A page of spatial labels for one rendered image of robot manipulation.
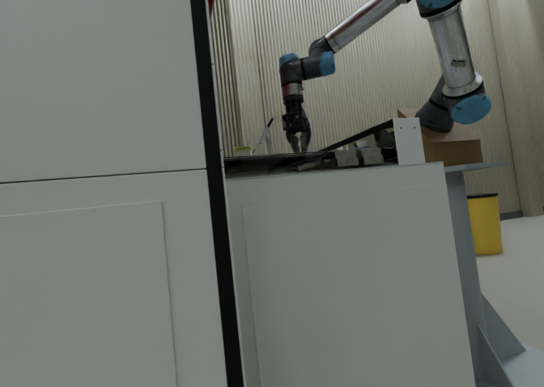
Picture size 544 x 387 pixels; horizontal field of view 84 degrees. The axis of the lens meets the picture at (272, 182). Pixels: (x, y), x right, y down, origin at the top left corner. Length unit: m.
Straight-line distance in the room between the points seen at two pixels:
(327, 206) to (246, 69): 3.66
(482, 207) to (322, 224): 3.07
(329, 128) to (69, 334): 4.35
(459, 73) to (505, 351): 1.15
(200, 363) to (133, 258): 0.17
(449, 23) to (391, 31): 4.77
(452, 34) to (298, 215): 0.72
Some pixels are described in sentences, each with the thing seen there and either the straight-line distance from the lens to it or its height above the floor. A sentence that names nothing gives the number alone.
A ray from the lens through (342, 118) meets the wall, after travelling 4.75.
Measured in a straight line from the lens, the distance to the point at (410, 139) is 0.96.
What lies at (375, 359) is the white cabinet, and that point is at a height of 0.37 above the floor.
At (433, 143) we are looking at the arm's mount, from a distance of 1.31.
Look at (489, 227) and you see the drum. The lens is 3.74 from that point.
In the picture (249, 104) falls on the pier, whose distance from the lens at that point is 4.10.
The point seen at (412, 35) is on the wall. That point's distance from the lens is 6.10.
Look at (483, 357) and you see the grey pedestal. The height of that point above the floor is 0.10.
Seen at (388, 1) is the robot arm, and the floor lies 1.36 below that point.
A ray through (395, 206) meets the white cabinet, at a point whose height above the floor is 0.72.
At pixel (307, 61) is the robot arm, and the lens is 1.10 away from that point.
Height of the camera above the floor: 0.76
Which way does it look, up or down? 3 degrees up
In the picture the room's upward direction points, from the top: 6 degrees counter-clockwise
